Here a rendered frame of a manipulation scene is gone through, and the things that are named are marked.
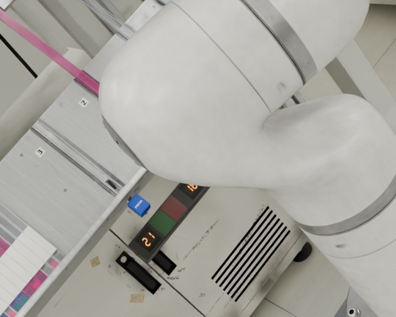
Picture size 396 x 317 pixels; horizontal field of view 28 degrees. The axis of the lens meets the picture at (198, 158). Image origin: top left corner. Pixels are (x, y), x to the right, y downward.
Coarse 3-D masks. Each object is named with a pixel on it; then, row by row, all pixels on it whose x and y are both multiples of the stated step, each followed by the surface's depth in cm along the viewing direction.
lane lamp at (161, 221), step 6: (156, 216) 128; (162, 216) 128; (168, 216) 128; (150, 222) 127; (156, 222) 127; (162, 222) 127; (168, 222) 127; (174, 222) 127; (156, 228) 127; (162, 228) 127; (168, 228) 127
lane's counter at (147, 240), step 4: (148, 228) 127; (144, 232) 127; (148, 232) 127; (152, 232) 127; (140, 236) 127; (144, 236) 127; (148, 236) 127; (152, 236) 127; (156, 236) 127; (136, 240) 127; (140, 240) 126; (144, 240) 126; (148, 240) 127; (152, 240) 127; (156, 240) 127; (140, 244) 126; (144, 244) 126; (148, 244) 126; (152, 244) 126; (156, 244) 126; (148, 248) 126; (152, 248) 126
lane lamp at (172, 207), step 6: (168, 198) 128; (174, 198) 128; (168, 204) 128; (174, 204) 128; (180, 204) 128; (162, 210) 128; (168, 210) 128; (174, 210) 128; (180, 210) 128; (186, 210) 128; (174, 216) 128; (180, 216) 128
